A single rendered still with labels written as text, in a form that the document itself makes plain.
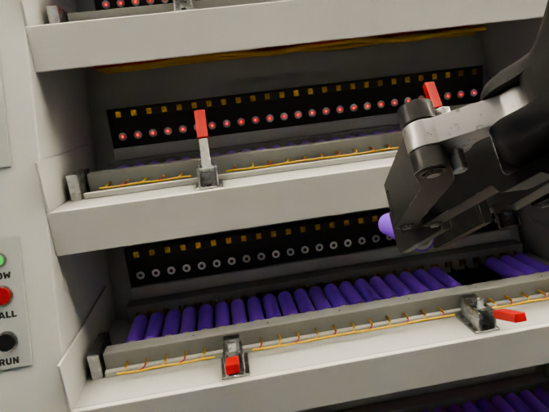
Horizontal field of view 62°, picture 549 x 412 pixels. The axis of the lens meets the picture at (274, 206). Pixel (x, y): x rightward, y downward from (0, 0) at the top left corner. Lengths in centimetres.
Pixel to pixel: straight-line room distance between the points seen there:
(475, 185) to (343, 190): 29
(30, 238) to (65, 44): 20
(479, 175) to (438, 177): 4
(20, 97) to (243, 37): 23
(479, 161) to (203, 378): 37
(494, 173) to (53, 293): 41
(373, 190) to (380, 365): 18
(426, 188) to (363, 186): 31
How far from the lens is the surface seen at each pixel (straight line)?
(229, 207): 47
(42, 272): 50
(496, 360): 56
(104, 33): 53
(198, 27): 52
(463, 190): 22
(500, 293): 60
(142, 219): 48
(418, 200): 20
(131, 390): 51
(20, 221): 51
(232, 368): 42
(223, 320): 55
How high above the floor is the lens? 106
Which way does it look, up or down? 4 degrees up
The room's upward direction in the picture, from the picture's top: 9 degrees counter-clockwise
